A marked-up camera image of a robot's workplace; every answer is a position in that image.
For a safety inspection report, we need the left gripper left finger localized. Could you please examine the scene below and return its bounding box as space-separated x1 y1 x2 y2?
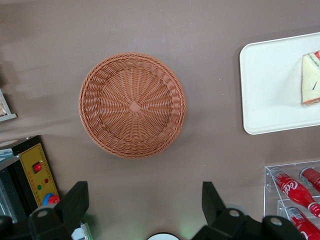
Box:
28 181 90 240

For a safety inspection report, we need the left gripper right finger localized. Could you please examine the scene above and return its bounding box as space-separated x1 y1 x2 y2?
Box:
191 181 253 240

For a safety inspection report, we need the triangular sandwich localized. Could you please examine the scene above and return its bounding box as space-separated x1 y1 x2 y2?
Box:
300 49 320 108

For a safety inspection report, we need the metal pastry tray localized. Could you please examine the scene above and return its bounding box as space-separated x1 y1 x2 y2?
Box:
0 87 18 123

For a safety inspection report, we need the round brown wicker basket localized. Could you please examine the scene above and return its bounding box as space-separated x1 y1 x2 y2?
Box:
78 51 188 160

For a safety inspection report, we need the cream rectangular tray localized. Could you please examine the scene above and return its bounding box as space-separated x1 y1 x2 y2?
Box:
239 32 320 136

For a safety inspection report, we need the silver metal machine attachment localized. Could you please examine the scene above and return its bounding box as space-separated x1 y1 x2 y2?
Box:
71 221 93 240

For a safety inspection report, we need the red emergency stop button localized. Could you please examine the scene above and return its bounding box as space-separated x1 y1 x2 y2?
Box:
43 192 61 207

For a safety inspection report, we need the black food warmer yellow panel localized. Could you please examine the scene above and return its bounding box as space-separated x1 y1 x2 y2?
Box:
0 136 61 223

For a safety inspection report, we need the clear acrylic bottle rack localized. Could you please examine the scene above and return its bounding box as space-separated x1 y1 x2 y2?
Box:
263 159 320 240

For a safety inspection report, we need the steel food pan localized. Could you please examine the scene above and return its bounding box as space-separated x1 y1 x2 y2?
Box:
0 147 20 223

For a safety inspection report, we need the red cola bottle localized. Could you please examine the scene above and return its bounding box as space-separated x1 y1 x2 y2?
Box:
299 167 320 193
283 206 320 240
273 172 320 217

